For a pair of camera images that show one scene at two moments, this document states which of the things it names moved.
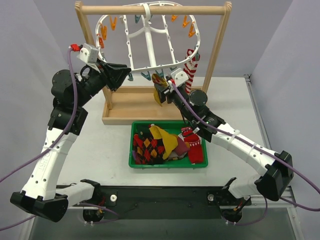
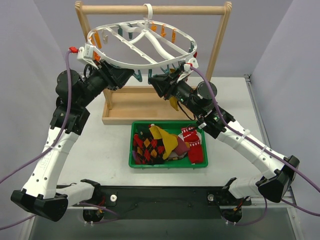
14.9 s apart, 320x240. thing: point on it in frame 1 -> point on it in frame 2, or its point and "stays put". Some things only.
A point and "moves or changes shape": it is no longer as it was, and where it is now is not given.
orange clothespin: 173,18 -> 153,27
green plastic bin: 173,127 stays put
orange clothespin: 192,31 -> 174,35
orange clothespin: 185,22 -> 163,33
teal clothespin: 197,56 -> 191,49
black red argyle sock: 148,149 stays put
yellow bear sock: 170,141 stays put
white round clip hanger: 147,41 moves or changes shape
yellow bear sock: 157,80 moves or changes shape
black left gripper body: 106,75 stays put
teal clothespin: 161,74 moves or changes shape
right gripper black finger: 169,91 -> 171,76
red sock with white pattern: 192,140 stays put
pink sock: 181,149 stays put
